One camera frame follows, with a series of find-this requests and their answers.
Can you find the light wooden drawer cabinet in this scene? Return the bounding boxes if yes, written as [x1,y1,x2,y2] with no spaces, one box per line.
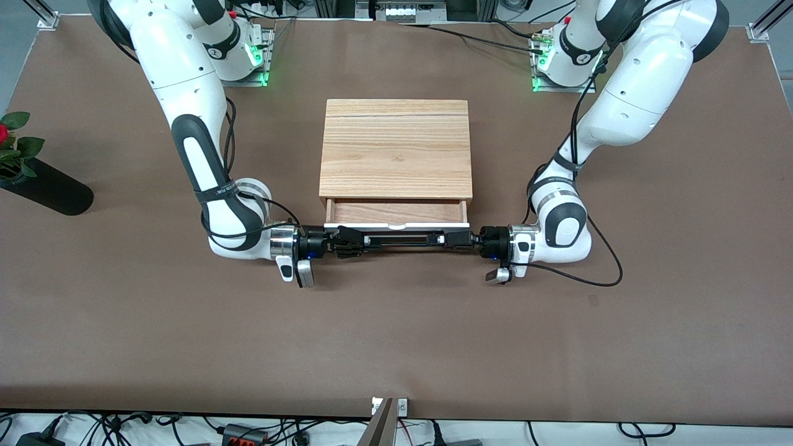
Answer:
[318,98,475,215]

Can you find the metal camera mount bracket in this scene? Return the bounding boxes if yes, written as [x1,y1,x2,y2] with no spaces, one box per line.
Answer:
[371,397,409,416]

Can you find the short black table cable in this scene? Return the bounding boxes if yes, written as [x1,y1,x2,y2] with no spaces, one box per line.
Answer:
[488,18,538,40]

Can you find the grey adapter with orange buttons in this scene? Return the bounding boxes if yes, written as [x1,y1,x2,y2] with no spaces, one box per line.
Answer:
[221,424,268,446]

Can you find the long black table cable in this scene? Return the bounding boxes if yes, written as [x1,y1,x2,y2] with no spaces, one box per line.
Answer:
[396,22,546,55]

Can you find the black power adapter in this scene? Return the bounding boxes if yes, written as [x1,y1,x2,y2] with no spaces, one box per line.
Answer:
[15,432,66,446]

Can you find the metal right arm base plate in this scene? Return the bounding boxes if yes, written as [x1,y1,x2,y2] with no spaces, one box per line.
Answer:
[204,27,275,87]

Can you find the white-fronted drawer with long handle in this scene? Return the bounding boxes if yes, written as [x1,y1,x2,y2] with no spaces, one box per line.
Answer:
[323,198,471,250]

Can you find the aluminium frame with white strip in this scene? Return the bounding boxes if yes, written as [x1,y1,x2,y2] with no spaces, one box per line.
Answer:
[313,0,497,24]

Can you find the black cylindrical vase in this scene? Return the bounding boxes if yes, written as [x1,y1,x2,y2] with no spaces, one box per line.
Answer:
[0,158,94,217]

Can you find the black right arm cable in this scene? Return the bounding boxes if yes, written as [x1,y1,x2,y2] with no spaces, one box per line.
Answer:
[201,95,305,240]

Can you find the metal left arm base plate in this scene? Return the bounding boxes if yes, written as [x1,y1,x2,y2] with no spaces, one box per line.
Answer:
[531,36,599,94]

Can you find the looped black floor cable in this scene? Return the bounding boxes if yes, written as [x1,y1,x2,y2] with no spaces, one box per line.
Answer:
[618,422,677,439]

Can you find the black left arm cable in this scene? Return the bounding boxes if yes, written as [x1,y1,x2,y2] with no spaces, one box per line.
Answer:
[524,0,624,288]

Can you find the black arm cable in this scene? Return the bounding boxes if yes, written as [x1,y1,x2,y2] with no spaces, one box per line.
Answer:
[201,95,305,240]
[524,0,624,288]

